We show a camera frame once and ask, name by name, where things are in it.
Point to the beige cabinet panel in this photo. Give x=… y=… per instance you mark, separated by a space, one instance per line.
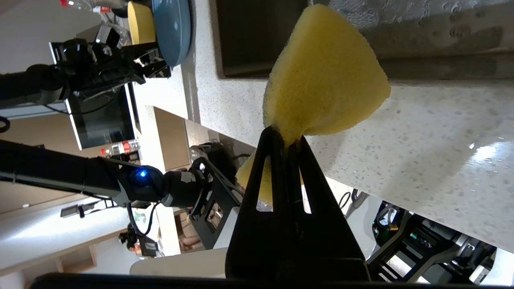
x=172 y=136

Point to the black robot torso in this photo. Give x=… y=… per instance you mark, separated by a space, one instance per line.
x=215 y=208

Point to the black built-in oven front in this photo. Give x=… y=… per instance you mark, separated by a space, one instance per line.
x=104 y=120

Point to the stainless steel sink basin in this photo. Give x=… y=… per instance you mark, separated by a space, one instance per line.
x=257 y=40

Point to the clear bottle red label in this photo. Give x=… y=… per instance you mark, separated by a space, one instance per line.
x=120 y=147

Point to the yellow bowl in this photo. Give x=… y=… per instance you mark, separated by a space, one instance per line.
x=141 y=22

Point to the wooden wall shelf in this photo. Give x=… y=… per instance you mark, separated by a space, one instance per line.
x=80 y=253

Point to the grey wall device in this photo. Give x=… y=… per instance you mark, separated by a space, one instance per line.
x=70 y=210

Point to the blue plate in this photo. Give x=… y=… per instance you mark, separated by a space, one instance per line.
x=172 y=28

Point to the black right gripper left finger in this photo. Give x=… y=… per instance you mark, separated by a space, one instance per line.
x=257 y=241

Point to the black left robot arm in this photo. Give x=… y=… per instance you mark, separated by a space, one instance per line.
x=48 y=168

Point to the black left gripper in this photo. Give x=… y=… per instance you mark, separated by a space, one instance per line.
x=110 y=66

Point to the yellow sponge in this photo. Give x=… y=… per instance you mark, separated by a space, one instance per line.
x=325 y=80

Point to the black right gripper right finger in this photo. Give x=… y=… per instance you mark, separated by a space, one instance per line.
x=329 y=241

